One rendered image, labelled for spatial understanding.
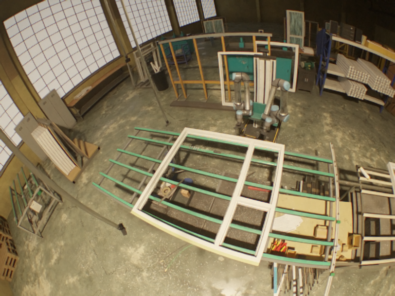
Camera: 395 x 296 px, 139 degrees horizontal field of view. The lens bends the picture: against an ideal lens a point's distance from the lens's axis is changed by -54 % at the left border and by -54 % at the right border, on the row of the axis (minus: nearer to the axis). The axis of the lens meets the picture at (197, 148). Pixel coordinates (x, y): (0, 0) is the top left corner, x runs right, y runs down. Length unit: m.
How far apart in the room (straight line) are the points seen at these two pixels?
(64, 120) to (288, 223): 7.99
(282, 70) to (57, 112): 8.53
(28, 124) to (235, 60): 7.91
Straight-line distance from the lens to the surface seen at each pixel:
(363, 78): 5.69
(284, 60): 5.36
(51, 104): 7.67
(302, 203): 2.20
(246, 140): 2.22
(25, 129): 7.49
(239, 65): 5.56
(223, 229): 1.64
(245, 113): 2.56
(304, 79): 5.37
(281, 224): 2.02
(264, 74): 2.72
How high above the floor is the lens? 2.54
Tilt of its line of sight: 47 degrees down
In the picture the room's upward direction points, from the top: 17 degrees counter-clockwise
